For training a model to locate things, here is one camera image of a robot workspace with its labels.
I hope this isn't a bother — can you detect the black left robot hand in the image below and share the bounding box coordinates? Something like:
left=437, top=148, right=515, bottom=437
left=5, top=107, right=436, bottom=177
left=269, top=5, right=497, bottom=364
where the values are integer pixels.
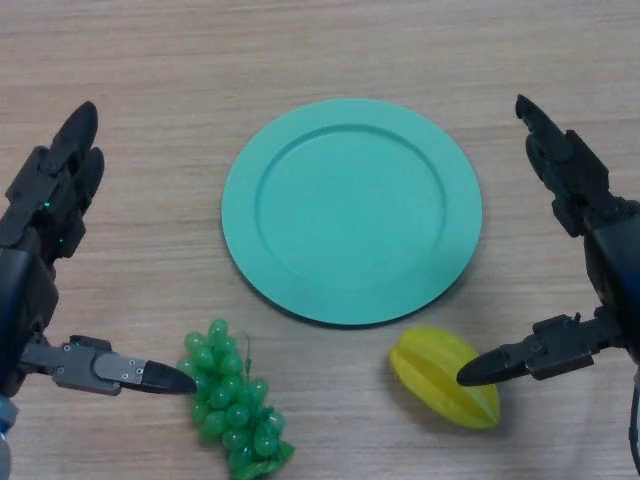
left=0, top=101, right=198, bottom=401

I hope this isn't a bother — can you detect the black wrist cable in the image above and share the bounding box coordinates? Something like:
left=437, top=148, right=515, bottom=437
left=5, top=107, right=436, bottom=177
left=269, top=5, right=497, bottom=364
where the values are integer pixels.
left=625, top=367, right=640, bottom=479

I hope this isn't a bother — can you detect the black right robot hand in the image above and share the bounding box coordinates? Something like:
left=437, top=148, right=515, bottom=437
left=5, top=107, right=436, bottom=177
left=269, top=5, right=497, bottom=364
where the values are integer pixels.
left=456, top=94, right=640, bottom=388

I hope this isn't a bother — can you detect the teal round plate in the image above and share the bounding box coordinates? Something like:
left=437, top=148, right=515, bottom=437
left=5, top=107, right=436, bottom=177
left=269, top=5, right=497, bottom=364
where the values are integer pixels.
left=221, top=97, right=484, bottom=327

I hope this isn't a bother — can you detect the green grape bunch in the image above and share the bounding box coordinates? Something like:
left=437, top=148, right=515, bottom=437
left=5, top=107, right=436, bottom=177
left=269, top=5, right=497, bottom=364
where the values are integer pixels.
left=177, top=318, right=296, bottom=480

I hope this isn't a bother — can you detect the yellow starfruit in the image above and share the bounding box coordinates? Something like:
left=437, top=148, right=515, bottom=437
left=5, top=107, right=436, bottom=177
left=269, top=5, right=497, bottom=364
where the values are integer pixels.
left=388, top=326, right=501, bottom=430

